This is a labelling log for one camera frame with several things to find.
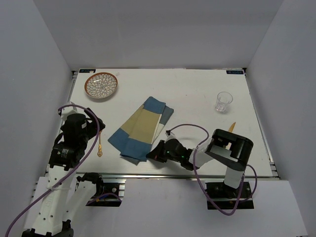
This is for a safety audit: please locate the floral ceramic plate orange rim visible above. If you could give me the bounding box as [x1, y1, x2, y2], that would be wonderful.
[84, 72, 119, 100]

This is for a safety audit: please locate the gold fork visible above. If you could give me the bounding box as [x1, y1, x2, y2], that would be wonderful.
[97, 131, 103, 157]

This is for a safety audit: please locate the left blue table sticker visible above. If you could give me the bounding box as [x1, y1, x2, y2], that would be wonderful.
[79, 69, 96, 73]

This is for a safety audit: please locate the gold knife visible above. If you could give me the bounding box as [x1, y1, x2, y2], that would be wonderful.
[225, 122, 236, 150]

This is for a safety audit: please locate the blue table sticker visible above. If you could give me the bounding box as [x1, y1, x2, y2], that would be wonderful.
[226, 70, 244, 75]
[79, 69, 96, 73]

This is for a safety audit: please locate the right blue table sticker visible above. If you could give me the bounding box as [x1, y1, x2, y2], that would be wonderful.
[226, 70, 244, 75]

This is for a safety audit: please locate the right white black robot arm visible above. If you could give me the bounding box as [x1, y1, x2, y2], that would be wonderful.
[146, 129, 253, 197]

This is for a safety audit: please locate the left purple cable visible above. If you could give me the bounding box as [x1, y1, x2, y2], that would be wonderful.
[3, 104, 102, 237]

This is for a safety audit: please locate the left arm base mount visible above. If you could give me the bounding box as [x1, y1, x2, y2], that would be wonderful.
[76, 172, 123, 207]

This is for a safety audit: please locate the clear drinking glass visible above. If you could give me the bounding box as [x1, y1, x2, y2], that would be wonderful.
[215, 91, 233, 113]

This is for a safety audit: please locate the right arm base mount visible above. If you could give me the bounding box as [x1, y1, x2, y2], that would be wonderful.
[205, 182, 254, 210]

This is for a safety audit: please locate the blue beige white cloth napkin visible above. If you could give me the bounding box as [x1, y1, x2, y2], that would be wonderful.
[108, 96, 174, 161]

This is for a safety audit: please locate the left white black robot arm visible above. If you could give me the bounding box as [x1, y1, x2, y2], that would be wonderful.
[22, 104, 105, 237]

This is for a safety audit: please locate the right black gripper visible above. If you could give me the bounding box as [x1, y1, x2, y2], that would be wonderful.
[147, 139, 182, 162]

